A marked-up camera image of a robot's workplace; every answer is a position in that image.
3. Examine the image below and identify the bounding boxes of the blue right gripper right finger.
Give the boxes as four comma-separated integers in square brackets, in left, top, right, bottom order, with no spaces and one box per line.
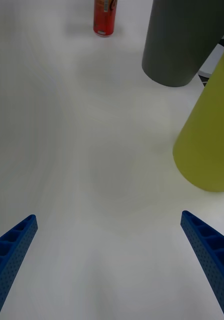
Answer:
[180,210,224,320]

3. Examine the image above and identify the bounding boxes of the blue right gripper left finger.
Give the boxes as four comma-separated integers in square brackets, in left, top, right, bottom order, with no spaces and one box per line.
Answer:
[0,214,39,320]

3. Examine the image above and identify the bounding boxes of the red orange drink can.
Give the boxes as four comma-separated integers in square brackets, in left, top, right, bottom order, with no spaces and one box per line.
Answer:
[92,0,118,38]

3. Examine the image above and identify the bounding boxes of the yellow-green plastic waste bin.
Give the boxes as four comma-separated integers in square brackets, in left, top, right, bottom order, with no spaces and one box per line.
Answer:
[172,31,224,193]

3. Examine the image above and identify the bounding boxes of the grey plastic waste bin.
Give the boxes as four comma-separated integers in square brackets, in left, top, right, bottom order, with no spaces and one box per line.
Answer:
[141,0,224,88]

